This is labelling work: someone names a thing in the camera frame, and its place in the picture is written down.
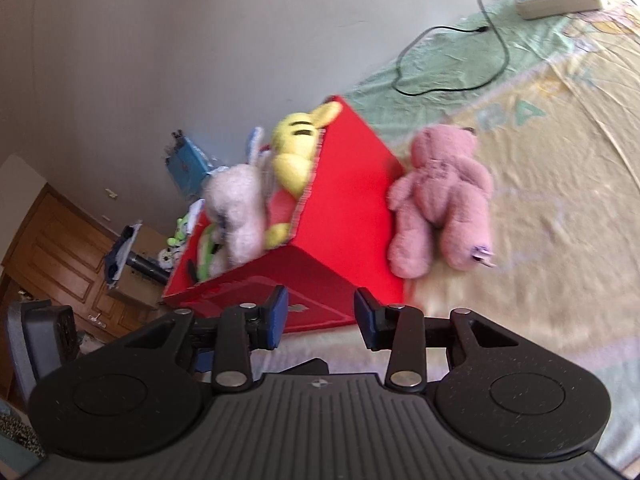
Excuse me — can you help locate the wooden cabinet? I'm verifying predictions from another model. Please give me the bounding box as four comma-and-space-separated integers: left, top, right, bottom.
0, 182, 171, 411

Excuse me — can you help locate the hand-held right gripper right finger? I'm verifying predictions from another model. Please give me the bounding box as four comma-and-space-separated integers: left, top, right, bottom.
353, 287, 520, 392

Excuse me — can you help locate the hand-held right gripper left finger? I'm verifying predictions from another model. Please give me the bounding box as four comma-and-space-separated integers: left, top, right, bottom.
122, 285, 290, 394

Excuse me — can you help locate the white plush bunny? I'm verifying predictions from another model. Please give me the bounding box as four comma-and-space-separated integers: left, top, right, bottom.
202, 126, 273, 268

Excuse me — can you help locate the blue package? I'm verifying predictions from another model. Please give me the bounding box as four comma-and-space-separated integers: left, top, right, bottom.
165, 130, 217, 197

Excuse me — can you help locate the black cylinder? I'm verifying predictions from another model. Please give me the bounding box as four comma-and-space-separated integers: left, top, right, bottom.
125, 251, 172, 284

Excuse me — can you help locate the blue white bag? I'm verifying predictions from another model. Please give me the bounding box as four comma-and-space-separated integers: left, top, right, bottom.
104, 222, 142, 281

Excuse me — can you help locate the pink plush teddy bear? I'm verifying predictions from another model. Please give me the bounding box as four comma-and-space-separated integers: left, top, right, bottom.
386, 125, 497, 279

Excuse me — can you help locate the red storage box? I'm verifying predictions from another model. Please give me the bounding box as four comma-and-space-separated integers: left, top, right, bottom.
161, 95, 408, 335

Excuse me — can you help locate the yellow plush bear pink shirt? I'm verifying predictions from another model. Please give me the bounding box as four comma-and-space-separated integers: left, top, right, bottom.
264, 101, 344, 250

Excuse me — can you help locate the green plush toy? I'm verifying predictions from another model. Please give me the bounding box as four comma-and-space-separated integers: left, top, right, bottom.
192, 222, 226, 281

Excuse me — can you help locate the black charging cable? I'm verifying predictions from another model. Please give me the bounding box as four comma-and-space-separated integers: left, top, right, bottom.
392, 0, 511, 97

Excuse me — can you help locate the cartoon printed bed sheet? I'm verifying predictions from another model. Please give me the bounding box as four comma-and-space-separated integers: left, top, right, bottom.
260, 0, 640, 476

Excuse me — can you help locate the small green white toy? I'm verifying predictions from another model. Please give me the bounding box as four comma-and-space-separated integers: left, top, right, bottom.
167, 212, 193, 248

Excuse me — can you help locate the cardboard box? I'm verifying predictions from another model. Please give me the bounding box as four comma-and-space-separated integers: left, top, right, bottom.
106, 225, 168, 308

